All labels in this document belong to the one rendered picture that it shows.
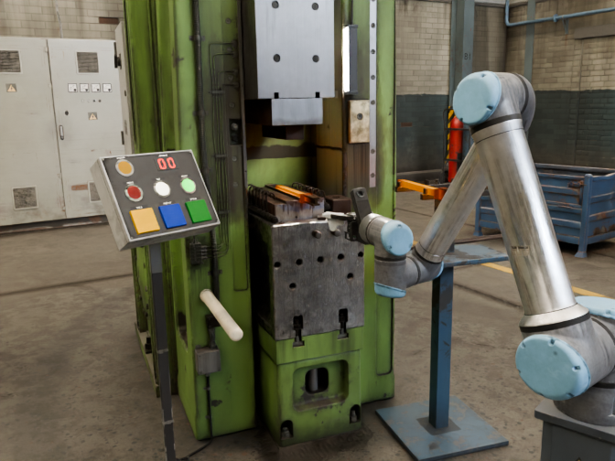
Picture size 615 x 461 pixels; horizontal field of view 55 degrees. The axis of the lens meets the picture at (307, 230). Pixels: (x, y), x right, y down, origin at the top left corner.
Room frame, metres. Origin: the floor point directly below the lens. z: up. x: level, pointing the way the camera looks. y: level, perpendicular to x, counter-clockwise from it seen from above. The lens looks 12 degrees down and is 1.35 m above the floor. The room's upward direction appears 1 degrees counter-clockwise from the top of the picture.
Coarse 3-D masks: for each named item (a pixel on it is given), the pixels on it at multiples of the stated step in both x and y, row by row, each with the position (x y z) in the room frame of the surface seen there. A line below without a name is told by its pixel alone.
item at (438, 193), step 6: (402, 180) 2.33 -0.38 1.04; (408, 180) 2.32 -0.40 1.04; (402, 186) 2.31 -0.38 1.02; (408, 186) 2.26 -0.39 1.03; (414, 186) 2.21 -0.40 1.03; (420, 186) 2.16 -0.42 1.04; (426, 186) 2.16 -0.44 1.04; (432, 192) 2.07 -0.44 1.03; (438, 192) 2.04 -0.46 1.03; (444, 192) 2.01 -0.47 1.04; (438, 198) 2.04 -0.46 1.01
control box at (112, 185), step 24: (96, 168) 1.81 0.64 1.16; (144, 168) 1.87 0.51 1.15; (168, 168) 1.93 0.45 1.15; (192, 168) 1.99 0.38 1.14; (120, 192) 1.77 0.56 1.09; (144, 192) 1.82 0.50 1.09; (168, 192) 1.88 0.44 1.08; (192, 192) 1.94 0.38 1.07; (120, 216) 1.73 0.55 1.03; (216, 216) 1.95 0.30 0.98; (120, 240) 1.73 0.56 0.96; (144, 240) 1.74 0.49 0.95; (168, 240) 1.86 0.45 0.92
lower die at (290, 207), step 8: (272, 184) 2.60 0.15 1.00; (248, 192) 2.50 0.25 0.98; (280, 192) 2.40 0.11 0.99; (304, 192) 2.39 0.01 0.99; (248, 200) 2.50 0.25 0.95; (264, 200) 2.28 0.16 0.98; (272, 200) 2.27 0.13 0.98; (280, 200) 2.25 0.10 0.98; (288, 200) 2.20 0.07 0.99; (296, 200) 2.20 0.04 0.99; (320, 200) 2.24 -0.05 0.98; (264, 208) 2.28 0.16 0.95; (272, 208) 2.20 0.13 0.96; (280, 208) 2.18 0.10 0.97; (288, 208) 2.19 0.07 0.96; (296, 208) 2.20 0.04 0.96; (304, 208) 2.22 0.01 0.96; (312, 208) 2.23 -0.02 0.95; (320, 208) 2.24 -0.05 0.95; (280, 216) 2.18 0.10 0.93; (288, 216) 2.19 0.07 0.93; (304, 216) 2.22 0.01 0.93; (312, 216) 2.23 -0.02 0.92
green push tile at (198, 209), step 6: (186, 204) 1.89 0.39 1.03; (192, 204) 1.90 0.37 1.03; (198, 204) 1.92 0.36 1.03; (204, 204) 1.93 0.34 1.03; (192, 210) 1.89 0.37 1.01; (198, 210) 1.90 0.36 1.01; (204, 210) 1.92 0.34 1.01; (192, 216) 1.88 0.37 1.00; (198, 216) 1.89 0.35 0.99; (204, 216) 1.91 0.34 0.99; (210, 216) 1.92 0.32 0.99; (192, 222) 1.87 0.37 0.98; (198, 222) 1.88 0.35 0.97
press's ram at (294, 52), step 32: (256, 0) 2.16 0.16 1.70; (288, 0) 2.20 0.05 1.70; (320, 0) 2.25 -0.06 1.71; (256, 32) 2.16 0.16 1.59; (288, 32) 2.20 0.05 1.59; (320, 32) 2.24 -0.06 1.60; (256, 64) 2.16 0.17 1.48; (288, 64) 2.20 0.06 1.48; (320, 64) 2.24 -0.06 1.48; (256, 96) 2.17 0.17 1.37; (288, 96) 2.20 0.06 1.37; (320, 96) 2.24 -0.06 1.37
